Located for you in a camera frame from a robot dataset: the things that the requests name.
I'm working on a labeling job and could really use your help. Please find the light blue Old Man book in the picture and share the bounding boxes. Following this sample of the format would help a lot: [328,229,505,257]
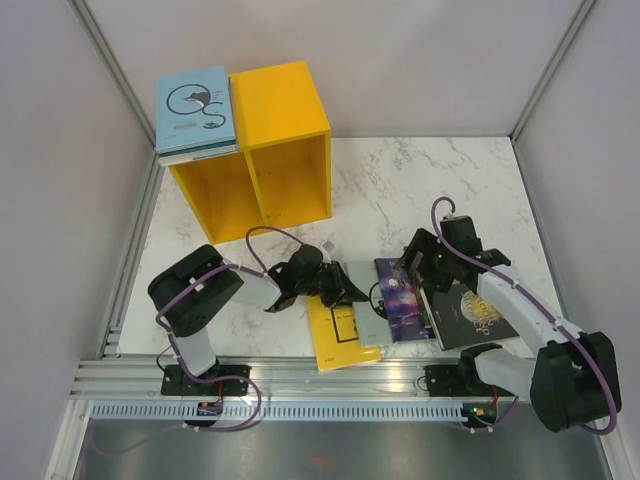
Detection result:
[154,65,237,154]

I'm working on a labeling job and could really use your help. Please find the aluminium corner post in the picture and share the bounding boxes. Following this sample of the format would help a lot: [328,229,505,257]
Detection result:
[509,0,599,145]
[69,0,166,151]

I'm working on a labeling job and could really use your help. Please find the grey thin book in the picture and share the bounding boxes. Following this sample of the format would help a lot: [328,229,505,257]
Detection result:
[346,261,392,347]

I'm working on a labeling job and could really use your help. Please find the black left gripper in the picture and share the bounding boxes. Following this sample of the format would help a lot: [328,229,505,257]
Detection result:
[297,261,368,309]

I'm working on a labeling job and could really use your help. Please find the dark Wuthering Heights book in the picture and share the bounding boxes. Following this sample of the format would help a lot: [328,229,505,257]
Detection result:
[158,152,201,166]

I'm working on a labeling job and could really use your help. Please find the aluminium corner post left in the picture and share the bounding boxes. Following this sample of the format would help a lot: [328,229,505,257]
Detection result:
[69,0,166,151]

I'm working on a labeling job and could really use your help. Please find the black Moon Sixpence book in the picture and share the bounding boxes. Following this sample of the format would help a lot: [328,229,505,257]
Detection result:
[419,283,519,351]

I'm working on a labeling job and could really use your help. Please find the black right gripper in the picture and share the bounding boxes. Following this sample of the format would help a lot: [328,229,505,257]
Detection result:
[392,228,456,294]

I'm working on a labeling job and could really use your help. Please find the yellow thin book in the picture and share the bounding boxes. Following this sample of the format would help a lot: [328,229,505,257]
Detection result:
[306,297,382,373]

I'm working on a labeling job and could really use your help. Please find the aluminium corner post right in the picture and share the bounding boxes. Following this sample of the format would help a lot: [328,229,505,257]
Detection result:
[509,0,599,145]

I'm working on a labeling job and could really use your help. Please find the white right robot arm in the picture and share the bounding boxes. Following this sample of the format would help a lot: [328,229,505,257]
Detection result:
[397,216,622,436]

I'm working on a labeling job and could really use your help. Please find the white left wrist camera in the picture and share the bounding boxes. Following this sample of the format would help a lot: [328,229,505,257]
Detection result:
[320,241,335,262]

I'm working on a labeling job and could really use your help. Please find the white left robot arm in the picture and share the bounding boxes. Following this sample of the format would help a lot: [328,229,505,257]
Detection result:
[147,244,368,395]

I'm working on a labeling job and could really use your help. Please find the perforated cable duct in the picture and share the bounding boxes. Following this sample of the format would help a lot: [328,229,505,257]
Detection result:
[91,400,467,422]

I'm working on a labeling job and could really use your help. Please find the yellow wooden shelf box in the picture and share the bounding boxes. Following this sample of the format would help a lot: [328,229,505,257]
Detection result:
[170,61,332,244]

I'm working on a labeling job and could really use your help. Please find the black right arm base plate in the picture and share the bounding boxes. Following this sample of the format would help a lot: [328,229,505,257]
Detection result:
[424,364,494,398]

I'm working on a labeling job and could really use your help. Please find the purple galaxy cover book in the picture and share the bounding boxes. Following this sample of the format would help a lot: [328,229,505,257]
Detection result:
[374,258,435,343]

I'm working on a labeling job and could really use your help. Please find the blue 20000 Leagues book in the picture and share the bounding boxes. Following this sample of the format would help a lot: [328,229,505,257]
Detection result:
[157,74,240,159]

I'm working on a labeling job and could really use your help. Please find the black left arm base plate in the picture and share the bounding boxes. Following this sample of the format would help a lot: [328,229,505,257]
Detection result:
[159,364,254,399]

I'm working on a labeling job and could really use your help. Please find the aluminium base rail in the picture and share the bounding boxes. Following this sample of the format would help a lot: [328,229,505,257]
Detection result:
[70,355,457,401]

